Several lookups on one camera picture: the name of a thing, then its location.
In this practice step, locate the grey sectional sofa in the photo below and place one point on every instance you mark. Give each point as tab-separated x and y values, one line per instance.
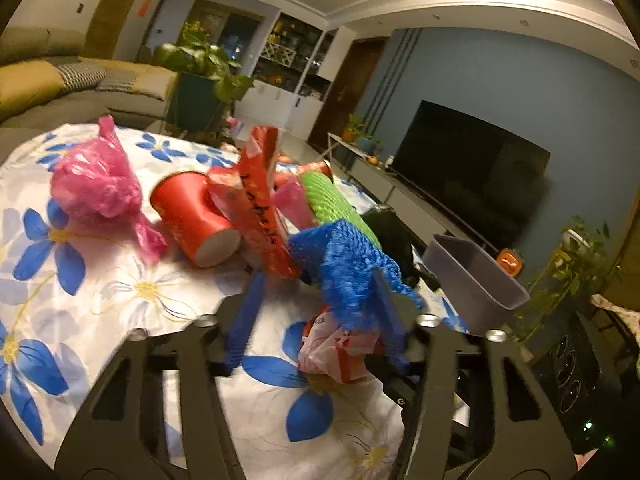
75	105

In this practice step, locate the long red snack packet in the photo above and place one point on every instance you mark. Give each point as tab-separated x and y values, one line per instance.
257	200

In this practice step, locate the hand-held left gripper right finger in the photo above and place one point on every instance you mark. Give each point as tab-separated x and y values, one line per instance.
389	310

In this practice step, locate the small plant in blue pot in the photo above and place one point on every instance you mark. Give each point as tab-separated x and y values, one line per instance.
369	144

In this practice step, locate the orange white gadget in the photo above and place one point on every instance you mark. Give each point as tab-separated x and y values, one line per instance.
510	262

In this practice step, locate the white red plastic wrapper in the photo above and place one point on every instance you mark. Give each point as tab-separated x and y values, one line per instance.
330	350

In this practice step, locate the dark brown door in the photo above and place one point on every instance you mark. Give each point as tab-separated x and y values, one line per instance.
345	90

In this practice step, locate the houndstooth cushion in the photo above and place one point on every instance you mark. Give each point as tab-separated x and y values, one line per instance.
117	80
80	76

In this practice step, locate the floral tablecloth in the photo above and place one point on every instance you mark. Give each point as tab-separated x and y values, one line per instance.
125	310

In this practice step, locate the dark balcony window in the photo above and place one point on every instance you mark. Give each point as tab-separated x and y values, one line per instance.
235	35

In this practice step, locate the blue foam net sleeve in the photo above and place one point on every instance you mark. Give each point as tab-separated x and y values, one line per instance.
345	265

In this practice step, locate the grey plastic bin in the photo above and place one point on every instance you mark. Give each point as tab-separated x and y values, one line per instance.
475	280

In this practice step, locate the white side table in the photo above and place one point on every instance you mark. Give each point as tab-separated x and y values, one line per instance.
337	147

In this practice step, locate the long yellow cushion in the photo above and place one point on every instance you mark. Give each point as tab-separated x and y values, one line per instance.
130	66

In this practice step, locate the pink plastic bag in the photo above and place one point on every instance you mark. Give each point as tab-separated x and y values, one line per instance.
95	185

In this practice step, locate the light brown door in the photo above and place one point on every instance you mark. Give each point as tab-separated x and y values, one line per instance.
112	10

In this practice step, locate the pale floral cloth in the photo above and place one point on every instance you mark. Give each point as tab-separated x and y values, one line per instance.
622	320

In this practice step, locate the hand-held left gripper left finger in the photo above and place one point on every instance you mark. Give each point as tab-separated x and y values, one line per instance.
245	320

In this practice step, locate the green foam net sleeve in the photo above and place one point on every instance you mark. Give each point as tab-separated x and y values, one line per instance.
330	200

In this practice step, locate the large green leafy plant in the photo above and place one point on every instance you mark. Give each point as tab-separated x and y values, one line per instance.
200	57

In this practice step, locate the red paper cup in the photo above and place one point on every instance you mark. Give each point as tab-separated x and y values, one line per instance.
185	210

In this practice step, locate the black plastic bag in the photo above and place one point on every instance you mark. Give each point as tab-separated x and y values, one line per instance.
390	230

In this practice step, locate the small plant in orange pot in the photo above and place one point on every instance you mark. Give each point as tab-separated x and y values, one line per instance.
350	130

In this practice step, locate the pink plastic wrapper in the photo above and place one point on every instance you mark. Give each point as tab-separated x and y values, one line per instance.
292	202

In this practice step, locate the white display cabinet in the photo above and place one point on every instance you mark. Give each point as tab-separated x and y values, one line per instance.
280	100

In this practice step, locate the dark green planter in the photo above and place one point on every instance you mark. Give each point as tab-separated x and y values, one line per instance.
195	102

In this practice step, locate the grey television console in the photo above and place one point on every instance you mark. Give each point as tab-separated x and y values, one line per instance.
380	185

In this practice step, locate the leafy plant with white pot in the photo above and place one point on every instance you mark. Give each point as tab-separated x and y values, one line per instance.
575	260

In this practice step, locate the black flat television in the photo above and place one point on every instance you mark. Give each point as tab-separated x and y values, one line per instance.
465	170

